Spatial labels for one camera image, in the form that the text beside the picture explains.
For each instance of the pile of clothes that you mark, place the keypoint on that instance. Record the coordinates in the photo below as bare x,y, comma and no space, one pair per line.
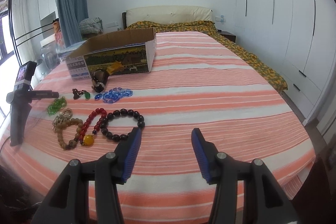
91,26

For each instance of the white wardrobe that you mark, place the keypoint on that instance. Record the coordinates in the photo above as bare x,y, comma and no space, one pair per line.
296,38

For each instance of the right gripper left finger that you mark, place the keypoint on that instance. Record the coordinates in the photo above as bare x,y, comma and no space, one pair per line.
127,152

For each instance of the dark wooden nightstand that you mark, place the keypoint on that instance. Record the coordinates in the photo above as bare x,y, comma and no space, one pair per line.
227,35

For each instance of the pink striped bed sheet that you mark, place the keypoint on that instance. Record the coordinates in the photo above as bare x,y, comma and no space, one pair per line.
195,82

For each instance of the open cardboard box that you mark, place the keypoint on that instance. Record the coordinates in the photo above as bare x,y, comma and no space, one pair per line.
123,52

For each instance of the silver chain watch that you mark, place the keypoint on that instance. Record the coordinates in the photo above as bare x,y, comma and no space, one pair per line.
64,116

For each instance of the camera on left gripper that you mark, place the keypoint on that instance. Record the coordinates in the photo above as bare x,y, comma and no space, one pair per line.
24,76

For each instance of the cream pillow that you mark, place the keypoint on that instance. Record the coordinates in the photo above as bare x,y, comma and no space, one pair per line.
168,14

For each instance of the folded blue striped blanket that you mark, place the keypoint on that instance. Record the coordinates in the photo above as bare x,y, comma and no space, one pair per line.
67,51

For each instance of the red bead bracelet amber pendant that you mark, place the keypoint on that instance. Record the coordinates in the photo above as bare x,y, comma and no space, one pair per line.
88,130

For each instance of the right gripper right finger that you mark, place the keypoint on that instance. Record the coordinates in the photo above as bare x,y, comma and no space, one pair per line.
205,152

